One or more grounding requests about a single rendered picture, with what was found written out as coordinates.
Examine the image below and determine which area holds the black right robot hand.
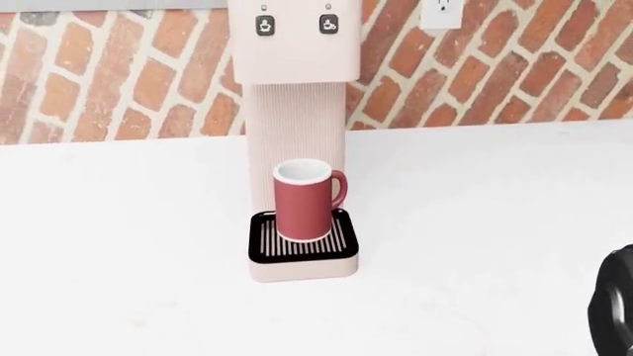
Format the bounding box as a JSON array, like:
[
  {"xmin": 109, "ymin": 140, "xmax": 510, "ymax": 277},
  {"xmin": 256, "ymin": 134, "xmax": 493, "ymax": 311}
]
[{"xmin": 588, "ymin": 243, "xmax": 633, "ymax": 356}]

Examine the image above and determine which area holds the pale pink coffee machine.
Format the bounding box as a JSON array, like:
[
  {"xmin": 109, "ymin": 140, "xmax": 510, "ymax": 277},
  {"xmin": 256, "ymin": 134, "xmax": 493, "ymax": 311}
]
[{"xmin": 226, "ymin": 0, "xmax": 363, "ymax": 285}]

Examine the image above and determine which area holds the black large cup button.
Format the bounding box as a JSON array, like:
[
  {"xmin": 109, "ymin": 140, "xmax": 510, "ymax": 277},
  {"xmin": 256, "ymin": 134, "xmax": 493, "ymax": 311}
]
[{"xmin": 318, "ymin": 13, "xmax": 341, "ymax": 36}]

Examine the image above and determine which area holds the black small cup button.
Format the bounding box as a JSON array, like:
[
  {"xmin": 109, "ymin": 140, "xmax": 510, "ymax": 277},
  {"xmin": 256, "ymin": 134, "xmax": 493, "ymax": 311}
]
[{"xmin": 254, "ymin": 15, "xmax": 277, "ymax": 39}]

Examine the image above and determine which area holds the black slotted drip tray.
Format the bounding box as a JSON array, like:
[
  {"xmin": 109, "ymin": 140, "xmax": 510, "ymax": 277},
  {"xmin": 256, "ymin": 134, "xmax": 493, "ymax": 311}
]
[{"xmin": 246, "ymin": 208, "xmax": 360, "ymax": 265}]

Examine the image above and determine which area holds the red ceramic mug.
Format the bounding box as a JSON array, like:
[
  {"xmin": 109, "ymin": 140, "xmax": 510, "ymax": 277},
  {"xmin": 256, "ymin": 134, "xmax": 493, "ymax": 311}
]
[{"xmin": 272, "ymin": 157, "xmax": 349, "ymax": 244}]

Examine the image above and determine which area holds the white wall power outlet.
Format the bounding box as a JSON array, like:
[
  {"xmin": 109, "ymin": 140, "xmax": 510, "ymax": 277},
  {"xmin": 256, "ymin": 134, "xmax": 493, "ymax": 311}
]
[{"xmin": 419, "ymin": 0, "xmax": 465, "ymax": 31}]

